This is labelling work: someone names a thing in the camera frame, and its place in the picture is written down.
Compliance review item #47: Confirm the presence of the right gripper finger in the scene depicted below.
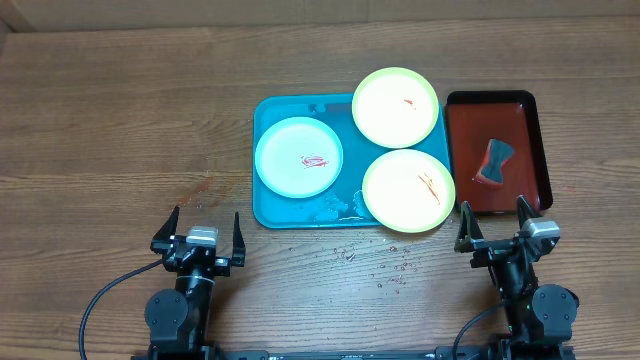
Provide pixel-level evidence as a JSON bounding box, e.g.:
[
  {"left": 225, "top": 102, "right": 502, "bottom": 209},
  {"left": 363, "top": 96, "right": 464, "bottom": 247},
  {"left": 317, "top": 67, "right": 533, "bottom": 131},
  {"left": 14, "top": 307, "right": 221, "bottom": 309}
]
[
  {"left": 516, "top": 195, "right": 542, "bottom": 229},
  {"left": 454, "top": 201, "right": 484, "bottom": 252}
]

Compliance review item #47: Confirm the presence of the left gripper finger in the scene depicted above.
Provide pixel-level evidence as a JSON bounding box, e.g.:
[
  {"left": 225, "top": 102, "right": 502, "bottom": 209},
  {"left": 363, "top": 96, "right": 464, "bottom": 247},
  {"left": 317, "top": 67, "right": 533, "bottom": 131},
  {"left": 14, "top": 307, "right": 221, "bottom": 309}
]
[
  {"left": 230, "top": 212, "right": 246, "bottom": 267},
  {"left": 150, "top": 206, "right": 180, "bottom": 253}
]

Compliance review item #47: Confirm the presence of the orange black sponge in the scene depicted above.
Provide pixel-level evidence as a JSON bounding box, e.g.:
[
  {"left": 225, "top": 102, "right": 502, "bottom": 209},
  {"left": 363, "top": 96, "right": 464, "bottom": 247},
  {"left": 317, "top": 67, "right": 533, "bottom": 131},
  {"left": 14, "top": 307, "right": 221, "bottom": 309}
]
[{"left": 474, "top": 138, "right": 514, "bottom": 187}]

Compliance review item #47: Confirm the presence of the light blue plate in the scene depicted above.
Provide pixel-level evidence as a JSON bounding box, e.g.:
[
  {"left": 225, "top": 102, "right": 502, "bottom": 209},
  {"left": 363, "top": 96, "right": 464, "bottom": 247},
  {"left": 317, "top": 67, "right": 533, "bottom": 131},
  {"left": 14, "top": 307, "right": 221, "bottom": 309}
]
[{"left": 254, "top": 117, "right": 344, "bottom": 198}]

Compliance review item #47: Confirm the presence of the yellow-green plate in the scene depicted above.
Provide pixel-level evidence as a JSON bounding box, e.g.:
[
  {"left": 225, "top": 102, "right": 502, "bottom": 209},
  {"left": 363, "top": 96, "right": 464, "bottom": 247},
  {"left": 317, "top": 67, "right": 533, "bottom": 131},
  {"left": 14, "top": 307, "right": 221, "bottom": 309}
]
[
  {"left": 352, "top": 67, "right": 439, "bottom": 149},
  {"left": 362, "top": 149, "right": 455, "bottom": 233}
]

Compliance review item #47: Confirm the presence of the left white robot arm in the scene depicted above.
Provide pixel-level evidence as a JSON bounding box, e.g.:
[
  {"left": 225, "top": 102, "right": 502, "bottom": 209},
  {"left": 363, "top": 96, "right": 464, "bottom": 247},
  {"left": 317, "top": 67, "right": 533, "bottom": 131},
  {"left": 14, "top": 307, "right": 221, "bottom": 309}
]
[{"left": 144, "top": 208, "right": 246, "bottom": 359}]

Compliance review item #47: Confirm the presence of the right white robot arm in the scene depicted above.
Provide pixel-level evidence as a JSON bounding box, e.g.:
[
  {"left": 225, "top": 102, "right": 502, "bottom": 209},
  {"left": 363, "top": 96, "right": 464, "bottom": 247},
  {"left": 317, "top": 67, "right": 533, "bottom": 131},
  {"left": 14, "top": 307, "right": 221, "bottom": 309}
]
[{"left": 450, "top": 195, "right": 579, "bottom": 359}]

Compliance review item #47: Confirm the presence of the black red lacquer tray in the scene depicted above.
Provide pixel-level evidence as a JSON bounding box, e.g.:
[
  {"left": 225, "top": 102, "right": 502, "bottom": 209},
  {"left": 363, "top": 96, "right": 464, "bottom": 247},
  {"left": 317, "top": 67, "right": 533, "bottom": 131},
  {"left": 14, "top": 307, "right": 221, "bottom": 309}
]
[{"left": 445, "top": 90, "right": 553, "bottom": 214}]

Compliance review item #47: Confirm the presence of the teal plastic tray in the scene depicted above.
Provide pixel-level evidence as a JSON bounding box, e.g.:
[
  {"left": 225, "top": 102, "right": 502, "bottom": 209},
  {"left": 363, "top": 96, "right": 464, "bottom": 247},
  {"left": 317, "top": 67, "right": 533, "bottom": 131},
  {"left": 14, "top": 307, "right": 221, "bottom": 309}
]
[{"left": 252, "top": 93, "right": 453, "bottom": 230}]

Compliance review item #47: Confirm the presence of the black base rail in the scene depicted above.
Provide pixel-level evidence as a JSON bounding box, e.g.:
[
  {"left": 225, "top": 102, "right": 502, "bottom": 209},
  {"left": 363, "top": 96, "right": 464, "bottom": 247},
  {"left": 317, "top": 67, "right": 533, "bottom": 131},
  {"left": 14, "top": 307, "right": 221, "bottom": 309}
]
[{"left": 131, "top": 345, "right": 576, "bottom": 360}]

